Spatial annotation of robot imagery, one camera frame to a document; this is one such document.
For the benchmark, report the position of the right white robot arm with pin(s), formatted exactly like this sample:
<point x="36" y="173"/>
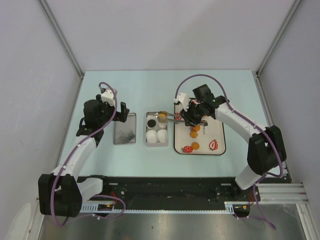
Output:
<point x="266" y="149"/>

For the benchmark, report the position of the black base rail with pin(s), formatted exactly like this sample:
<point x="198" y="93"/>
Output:
<point x="151" y="193"/>

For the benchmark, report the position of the aluminium frame post left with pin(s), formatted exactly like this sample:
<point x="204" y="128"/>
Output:
<point x="48" y="13"/>

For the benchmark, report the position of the white paper cup back-right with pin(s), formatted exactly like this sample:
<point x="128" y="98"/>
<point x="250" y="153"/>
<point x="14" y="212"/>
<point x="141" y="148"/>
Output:
<point x="162" y="125"/>

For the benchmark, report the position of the black round cookie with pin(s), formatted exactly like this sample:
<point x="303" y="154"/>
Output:
<point x="151" y="123"/>

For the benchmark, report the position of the tan round cookie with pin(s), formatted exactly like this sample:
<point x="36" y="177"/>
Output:
<point x="162" y="117"/>

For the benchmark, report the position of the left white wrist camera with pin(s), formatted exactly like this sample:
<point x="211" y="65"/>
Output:
<point x="108" y="95"/>

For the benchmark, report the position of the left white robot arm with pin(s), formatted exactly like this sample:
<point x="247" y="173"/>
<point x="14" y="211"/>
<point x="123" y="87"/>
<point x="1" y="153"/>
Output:
<point x="75" y="160"/>

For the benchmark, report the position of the silver tin lid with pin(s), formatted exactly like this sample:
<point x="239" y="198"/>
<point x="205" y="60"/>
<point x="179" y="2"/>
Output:
<point x="125" y="133"/>

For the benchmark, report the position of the aluminium frame post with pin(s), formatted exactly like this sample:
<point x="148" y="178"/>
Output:
<point x="48" y="13"/>
<point x="279" y="35"/>

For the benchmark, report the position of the white paper cup front-right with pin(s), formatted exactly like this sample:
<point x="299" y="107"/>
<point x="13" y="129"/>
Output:
<point x="163" y="136"/>

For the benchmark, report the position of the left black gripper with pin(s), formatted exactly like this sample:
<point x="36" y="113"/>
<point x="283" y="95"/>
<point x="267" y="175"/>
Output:
<point x="121" y="116"/>

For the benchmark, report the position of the white paper cup back-left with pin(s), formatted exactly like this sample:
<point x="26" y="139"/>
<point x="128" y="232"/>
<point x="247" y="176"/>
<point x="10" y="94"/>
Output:
<point x="151" y="117"/>

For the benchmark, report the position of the silver tin box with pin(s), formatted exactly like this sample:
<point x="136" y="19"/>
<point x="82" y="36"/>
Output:
<point x="157" y="128"/>

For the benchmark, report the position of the aluminium frame post right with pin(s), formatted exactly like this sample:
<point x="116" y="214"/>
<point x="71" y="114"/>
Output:
<point x="279" y="35"/>

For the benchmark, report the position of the brown round cookie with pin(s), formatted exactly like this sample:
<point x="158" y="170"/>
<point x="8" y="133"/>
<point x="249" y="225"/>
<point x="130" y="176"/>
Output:
<point x="196" y="128"/>

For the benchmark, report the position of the white paper cup front-left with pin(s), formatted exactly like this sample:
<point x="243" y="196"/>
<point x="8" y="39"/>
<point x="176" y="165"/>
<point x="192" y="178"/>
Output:
<point x="151" y="137"/>

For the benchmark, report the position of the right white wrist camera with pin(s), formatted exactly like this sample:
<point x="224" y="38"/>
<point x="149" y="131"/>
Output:
<point x="183" y="100"/>

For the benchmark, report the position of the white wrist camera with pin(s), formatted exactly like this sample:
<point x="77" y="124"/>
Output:
<point x="108" y="95"/>
<point x="183" y="100"/>

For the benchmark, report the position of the brown ridged cookie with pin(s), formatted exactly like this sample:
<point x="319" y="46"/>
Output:
<point x="195" y="146"/>

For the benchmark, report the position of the metal tongs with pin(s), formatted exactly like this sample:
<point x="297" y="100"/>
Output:
<point x="177" y="119"/>

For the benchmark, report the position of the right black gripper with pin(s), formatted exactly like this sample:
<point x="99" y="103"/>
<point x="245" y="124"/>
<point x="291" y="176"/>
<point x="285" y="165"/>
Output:
<point x="187" y="117"/>

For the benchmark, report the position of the strawberry pattern tray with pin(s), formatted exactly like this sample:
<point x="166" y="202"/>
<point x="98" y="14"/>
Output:
<point x="211" y="138"/>

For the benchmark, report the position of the orange flower cookie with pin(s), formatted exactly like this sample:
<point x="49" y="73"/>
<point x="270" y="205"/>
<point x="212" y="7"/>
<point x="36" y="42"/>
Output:
<point x="193" y="134"/>

